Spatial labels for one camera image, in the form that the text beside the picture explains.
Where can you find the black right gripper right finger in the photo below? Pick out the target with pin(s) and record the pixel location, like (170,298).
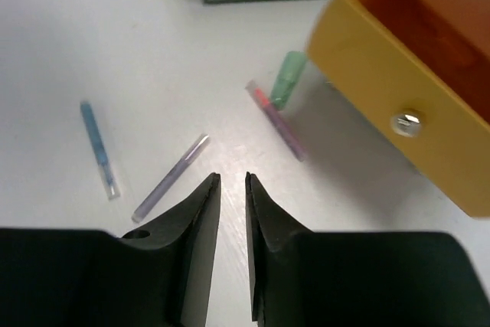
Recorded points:
(300,277)

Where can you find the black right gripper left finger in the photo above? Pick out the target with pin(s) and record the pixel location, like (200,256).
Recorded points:
(158,274)

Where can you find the pink purple highlighter pen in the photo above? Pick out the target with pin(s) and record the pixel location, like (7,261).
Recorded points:
(277,121)

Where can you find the round drawer organizer box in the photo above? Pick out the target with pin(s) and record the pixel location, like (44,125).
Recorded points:
(418,70)

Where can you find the blue highlighter pen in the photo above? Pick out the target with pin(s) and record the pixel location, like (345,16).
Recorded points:
(99,150)

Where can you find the green highlighter cap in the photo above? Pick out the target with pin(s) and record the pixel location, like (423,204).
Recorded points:
(287,78)

